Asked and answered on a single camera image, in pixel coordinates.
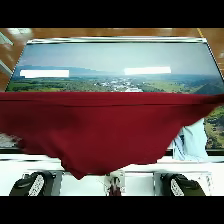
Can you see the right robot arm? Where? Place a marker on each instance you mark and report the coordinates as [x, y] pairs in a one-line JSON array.
[[180, 185]]

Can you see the dark red T-shirt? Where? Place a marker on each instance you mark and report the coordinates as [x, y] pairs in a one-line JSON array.
[[100, 130]]

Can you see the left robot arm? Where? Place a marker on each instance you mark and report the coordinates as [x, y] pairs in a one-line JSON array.
[[31, 184]]

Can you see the light blue garment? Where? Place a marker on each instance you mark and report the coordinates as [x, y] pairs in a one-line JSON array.
[[193, 143]]

